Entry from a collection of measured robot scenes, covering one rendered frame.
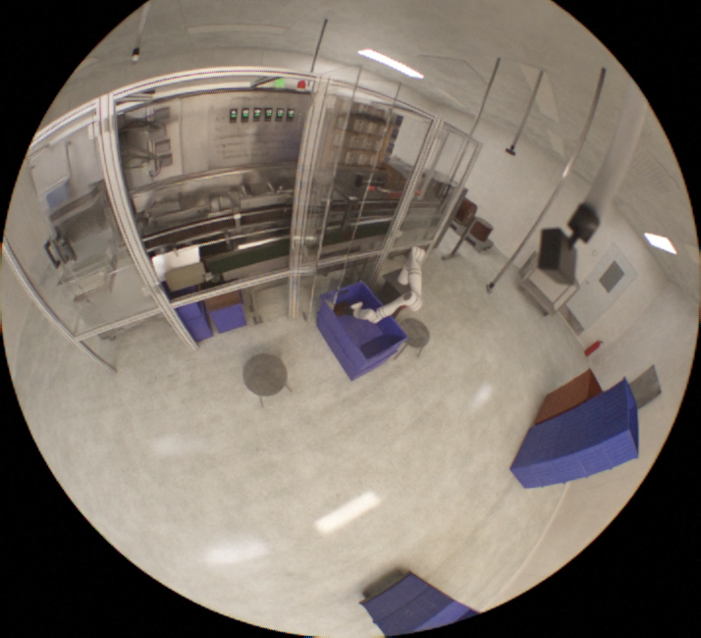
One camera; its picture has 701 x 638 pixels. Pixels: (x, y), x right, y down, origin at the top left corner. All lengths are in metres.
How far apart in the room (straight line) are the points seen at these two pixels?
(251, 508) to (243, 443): 0.49
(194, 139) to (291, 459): 2.14
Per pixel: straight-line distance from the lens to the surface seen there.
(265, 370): 1.47
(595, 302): 5.74
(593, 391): 3.37
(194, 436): 1.78
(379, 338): 1.73
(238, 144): 1.59
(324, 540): 1.78
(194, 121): 1.57
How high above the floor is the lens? 1.62
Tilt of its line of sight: 45 degrees down
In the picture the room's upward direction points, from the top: 19 degrees clockwise
